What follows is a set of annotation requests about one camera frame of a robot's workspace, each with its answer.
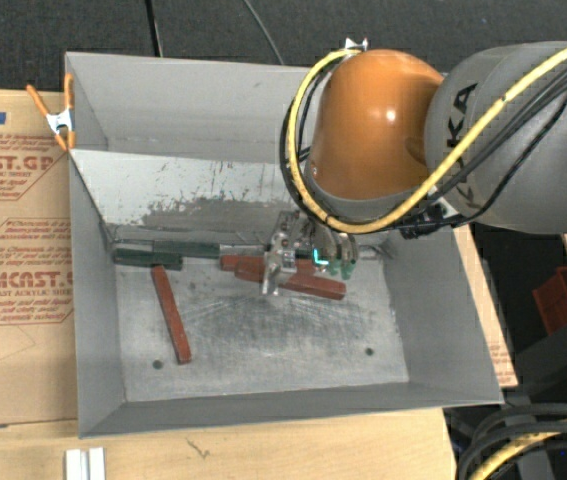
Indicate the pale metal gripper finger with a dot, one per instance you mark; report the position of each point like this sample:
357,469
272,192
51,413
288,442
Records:
286,263
274,260

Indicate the red-brown flat block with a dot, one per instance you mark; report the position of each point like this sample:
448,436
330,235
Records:
240,262
172,318
313,285

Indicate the grey metal bin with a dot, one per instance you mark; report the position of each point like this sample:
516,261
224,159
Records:
273,338

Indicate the dark green flat block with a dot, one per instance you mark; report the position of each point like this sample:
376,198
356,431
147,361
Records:
188,249
145,258

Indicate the brown cardboard board, red print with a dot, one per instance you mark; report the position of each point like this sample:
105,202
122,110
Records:
23,318

